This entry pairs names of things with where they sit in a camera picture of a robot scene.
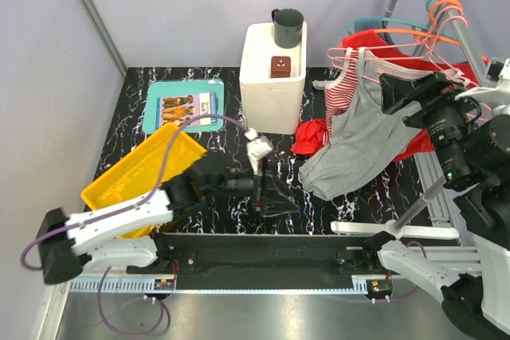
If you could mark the crumpled red cloth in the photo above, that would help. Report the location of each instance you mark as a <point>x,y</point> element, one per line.
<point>310,137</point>

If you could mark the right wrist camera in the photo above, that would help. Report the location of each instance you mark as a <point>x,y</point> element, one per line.
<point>496,89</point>

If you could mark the red white striped tank top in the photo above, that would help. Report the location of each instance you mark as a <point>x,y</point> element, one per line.
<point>363,67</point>

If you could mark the yellow plastic basket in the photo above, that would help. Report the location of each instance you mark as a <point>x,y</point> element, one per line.
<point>137,171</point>

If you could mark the brown square box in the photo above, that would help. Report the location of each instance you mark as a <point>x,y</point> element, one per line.
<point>280,67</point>

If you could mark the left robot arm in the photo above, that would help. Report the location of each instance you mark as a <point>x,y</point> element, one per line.
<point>69,244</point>

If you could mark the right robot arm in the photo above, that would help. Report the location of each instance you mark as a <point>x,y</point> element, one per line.
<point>475,163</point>

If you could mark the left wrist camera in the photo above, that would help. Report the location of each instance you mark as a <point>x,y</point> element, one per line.
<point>258,147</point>

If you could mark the dark green mug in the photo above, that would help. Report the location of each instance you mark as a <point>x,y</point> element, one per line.
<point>288,25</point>

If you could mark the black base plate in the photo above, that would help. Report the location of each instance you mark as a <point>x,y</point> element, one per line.
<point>233,262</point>

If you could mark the grey tank top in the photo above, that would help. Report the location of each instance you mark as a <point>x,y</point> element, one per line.
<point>363,142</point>

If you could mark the orange plastic hanger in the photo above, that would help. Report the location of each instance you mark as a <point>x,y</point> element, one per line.
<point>435,32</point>

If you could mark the dog picture book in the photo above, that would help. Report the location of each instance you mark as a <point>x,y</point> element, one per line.
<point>180,109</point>

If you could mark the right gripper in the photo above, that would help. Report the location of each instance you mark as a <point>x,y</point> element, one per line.
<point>430,90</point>

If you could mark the white foam box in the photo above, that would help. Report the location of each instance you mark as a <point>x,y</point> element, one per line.
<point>271,105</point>

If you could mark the pink wire hanger front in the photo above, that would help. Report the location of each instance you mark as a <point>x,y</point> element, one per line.
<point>460,71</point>

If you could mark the white rack foot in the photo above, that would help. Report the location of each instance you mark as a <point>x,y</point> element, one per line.
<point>413,231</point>

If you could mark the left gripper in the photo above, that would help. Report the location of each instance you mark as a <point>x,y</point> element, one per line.
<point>275,197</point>

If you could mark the teal plastic hanger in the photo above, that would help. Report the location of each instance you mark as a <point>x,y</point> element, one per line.
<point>432,8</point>

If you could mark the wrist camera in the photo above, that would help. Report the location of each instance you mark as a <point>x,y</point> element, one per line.
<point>258,147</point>
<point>496,89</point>

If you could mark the teal tray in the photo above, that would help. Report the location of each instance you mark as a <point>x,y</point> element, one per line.
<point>162,89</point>

